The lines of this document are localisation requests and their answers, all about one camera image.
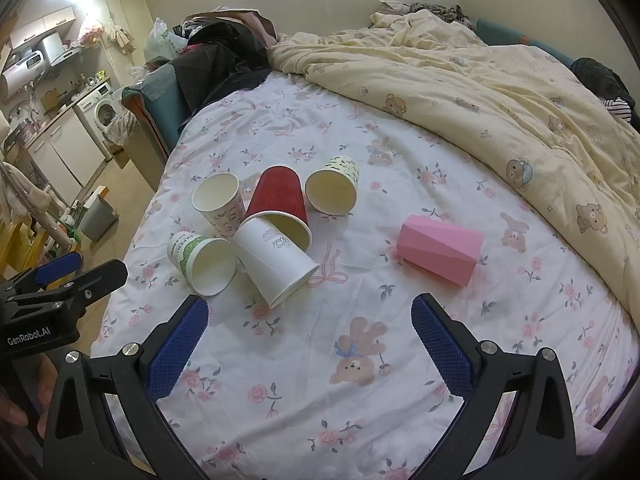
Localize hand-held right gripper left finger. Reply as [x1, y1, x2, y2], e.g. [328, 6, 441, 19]
[42, 295, 211, 480]

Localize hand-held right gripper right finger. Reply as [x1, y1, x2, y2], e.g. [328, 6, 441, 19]
[400, 293, 601, 480]

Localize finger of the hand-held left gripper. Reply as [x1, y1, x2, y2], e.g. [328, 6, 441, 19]
[7, 259, 129, 317]
[0, 252, 84, 297]

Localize white cup with green label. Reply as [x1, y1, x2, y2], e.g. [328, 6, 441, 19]
[167, 234, 237, 297]

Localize pink faceted cup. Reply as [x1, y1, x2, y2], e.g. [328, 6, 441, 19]
[397, 214, 485, 287]

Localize tall plain white paper cup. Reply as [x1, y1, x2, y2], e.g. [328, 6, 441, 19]
[232, 216, 321, 309]

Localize white cup with small prints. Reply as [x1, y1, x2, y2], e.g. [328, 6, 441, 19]
[192, 172, 247, 237]

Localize red ribbed paper cup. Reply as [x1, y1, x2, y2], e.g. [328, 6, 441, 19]
[243, 165, 312, 251]

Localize green dotted paper cup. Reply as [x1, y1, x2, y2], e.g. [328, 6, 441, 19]
[305, 156, 360, 217]

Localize person's left hand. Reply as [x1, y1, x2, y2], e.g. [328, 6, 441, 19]
[0, 354, 60, 427]

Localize yellow chair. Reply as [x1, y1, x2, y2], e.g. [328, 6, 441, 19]
[0, 220, 53, 281]

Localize grey trash bin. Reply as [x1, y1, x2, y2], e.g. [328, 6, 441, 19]
[80, 195, 120, 242]

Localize pale hanging towel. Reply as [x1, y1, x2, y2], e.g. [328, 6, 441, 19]
[0, 160, 67, 218]

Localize white kitchen base cabinet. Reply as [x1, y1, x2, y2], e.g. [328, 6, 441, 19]
[25, 107, 108, 207]

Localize white floral bed sheet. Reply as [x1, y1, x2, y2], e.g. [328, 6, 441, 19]
[90, 72, 632, 480]

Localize cardboard box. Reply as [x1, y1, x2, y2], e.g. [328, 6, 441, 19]
[110, 142, 132, 170]

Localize patterned laundry bag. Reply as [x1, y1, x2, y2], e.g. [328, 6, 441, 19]
[102, 110, 137, 147]

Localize white washing machine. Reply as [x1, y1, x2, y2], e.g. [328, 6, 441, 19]
[75, 82, 126, 162]

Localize white water heater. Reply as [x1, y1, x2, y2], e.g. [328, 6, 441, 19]
[0, 52, 51, 105]

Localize silver range hood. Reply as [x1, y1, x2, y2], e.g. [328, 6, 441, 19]
[36, 32, 82, 69]

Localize white plastic bag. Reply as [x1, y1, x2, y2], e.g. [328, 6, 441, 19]
[144, 17, 184, 63]

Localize black clothes pile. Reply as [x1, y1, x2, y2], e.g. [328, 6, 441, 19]
[175, 9, 279, 111]

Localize yellow bear print duvet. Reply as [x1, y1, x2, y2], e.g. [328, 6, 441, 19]
[270, 10, 640, 326]

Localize striped cloth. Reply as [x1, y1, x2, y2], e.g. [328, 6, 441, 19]
[602, 95, 635, 124]

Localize teal headboard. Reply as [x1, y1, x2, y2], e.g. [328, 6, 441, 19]
[475, 17, 576, 68]

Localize dark floral cloth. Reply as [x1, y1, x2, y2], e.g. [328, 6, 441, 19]
[409, 3, 475, 27]

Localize teal bed frame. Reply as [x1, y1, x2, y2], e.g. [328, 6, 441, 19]
[121, 57, 201, 192]

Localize white wall cabinets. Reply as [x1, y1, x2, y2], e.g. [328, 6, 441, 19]
[7, 5, 78, 51]

